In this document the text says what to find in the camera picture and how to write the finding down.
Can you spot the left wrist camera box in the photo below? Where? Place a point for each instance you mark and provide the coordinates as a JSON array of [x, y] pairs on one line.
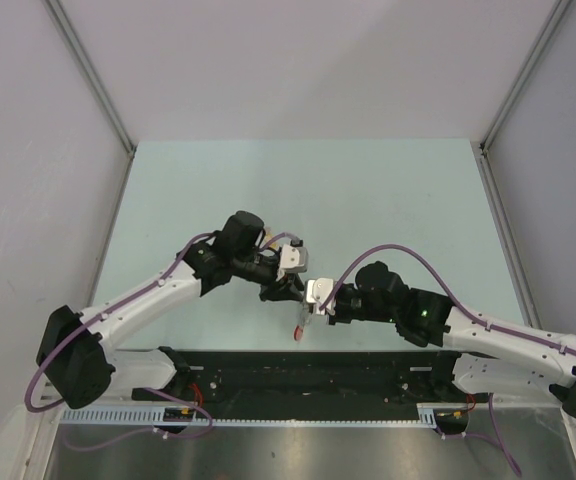
[[293, 259]]

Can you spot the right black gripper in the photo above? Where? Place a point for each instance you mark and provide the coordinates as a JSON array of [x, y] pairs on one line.
[[337, 318]]

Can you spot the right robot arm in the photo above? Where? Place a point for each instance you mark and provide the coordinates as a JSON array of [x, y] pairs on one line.
[[493, 356]]

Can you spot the white slotted cable duct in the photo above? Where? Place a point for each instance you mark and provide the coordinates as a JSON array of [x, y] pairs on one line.
[[164, 416]]

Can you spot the red handled metal key holder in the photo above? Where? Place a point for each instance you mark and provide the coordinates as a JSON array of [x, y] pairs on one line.
[[304, 319]]

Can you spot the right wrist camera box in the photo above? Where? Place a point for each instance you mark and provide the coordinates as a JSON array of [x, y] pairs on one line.
[[319, 298]]

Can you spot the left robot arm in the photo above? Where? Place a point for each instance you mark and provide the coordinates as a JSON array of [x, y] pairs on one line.
[[80, 355]]

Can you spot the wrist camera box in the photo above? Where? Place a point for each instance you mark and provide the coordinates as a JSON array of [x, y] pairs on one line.
[[319, 298], [293, 259]]

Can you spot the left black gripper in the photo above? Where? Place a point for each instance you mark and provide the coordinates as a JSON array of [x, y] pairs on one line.
[[287, 289]]

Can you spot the key with yellow tag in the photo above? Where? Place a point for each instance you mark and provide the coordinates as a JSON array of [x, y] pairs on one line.
[[268, 232]]

